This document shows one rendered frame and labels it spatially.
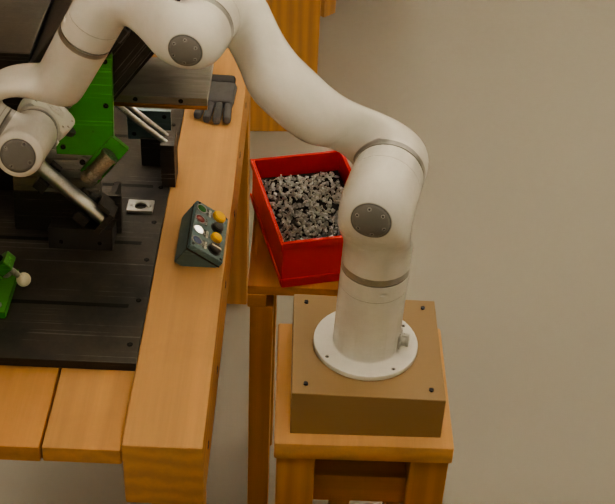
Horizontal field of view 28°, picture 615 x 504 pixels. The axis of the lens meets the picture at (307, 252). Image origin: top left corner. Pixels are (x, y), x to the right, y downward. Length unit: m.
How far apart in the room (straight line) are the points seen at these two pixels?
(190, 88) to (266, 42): 0.66
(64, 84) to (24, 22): 0.58
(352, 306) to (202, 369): 0.32
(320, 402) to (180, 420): 0.25
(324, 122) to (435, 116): 2.74
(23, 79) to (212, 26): 0.40
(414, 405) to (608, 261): 2.01
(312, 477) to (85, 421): 0.42
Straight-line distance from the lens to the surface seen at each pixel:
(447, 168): 4.42
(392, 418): 2.22
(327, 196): 2.73
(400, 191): 1.95
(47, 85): 2.11
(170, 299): 2.43
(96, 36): 2.03
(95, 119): 2.50
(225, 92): 3.00
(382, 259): 2.07
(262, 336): 2.71
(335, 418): 2.21
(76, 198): 2.53
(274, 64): 1.96
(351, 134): 2.03
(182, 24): 1.88
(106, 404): 2.26
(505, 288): 3.93
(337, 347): 2.24
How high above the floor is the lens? 2.49
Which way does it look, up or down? 39 degrees down
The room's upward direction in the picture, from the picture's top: 3 degrees clockwise
